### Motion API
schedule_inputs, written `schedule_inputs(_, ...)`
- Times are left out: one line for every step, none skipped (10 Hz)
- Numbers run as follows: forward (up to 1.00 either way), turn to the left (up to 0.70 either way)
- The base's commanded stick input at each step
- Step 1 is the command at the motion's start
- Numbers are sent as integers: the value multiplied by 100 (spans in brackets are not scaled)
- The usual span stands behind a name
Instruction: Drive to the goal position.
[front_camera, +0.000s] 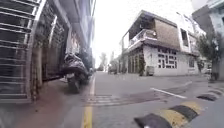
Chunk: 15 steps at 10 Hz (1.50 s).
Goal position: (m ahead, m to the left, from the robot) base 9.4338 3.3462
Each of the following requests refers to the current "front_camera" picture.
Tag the drain grate strip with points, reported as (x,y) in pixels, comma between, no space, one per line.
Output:
(126,98)

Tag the parked scooter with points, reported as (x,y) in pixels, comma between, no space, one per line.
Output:
(74,71)

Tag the white and brown corner building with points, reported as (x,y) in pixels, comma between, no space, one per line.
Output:
(163,46)

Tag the black and yellow speed bump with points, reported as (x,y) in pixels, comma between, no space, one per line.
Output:
(173,116)

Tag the tree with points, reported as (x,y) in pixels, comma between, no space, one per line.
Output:
(210,50)

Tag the grey building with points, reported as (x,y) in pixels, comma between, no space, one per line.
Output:
(213,26)

